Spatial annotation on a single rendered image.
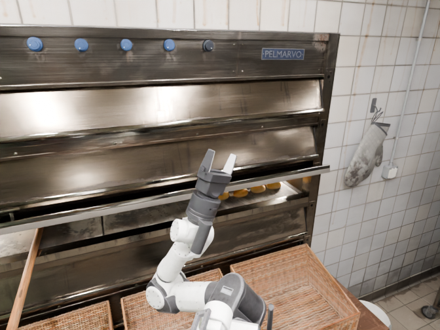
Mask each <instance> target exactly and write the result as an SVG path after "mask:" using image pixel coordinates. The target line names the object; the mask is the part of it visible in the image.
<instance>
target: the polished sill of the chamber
mask: <svg viewBox="0 0 440 330"><path fill-rule="evenodd" d="M308 197H309V196H307V195H305V194H304V193H303V192H302V193H299V194H293V195H290V196H284V197H281V198H275V199H272V200H265V201H262V202H256V203H253V204H247V205H244V206H238V207H235V208H229V209H225V210H219V211H217V213H216V216H215V219H214V220H213V223H212V224H215V223H220V222H223V221H229V220H232V219H237V218H241V217H246V216H249V215H255V214H258V213H263V212H266V211H272V210H277V209H280V208H285V207H289V206H294V205H297V204H302V203H306V202H308ZM174 221H175V220H173V221H168V222H164V223H159V224H155V225H149V226H146V227H140V228H136V229H131V230H126V231H122V232H116V233H113V234H107V235H103V236H98V237H94V238H89V239H85V240H79V241H76V242H70V243H66V244H61V245H57V246H52V247H46V248H43V249H38V251H37V256H36V259H35V264H34V265H38V264H41V263H47V262H50V261H55V260H58V259H64V258H67V257H72V256H76V255H81V254H84V253H90V252H93V251H98V250H101V249H107V248H112V247H115V246H121V245H124V244H129V243H132V242H138V241H141V240H146V239H150V238H155V237H158V236H164V235H167V234H170V230H171V227H172V223H173V222H174ZM28 255H29V251H27V252H24V253H18V254H15V255H9V256H6V257H0V273H2V272H7V271H10V270H16V269H19V268H24V267H25V265H26V261H27V259H28Z"/></svg>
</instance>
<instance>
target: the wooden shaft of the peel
mask: <svg viewBox="0 0 440 330"><path fill-rule="evenodd" d="M43 229H44V227H41V228H37V229H36V231H35V235H34V238H33V241H32V245H31V248H30V251H29V255H28V258H27V261H26V265H25V268H24V272H23V274H22V279H21V281H20V285H19V288H18V292H17V294H16V298H15V302H14V305H13V308H12V312H11V315H10V318H9V322H8V325H7V329H6V330H17V329H18V324H19V321H20V316H21V313H22V309H23V306H24V301H25V298H26V294H27V291H28V286H29V282H30V279H31V274H32V271H33V267H34V264H35V259H36V256H37V251H38V249H39V244H40V241H41V236H42V233H43Z"/></svg>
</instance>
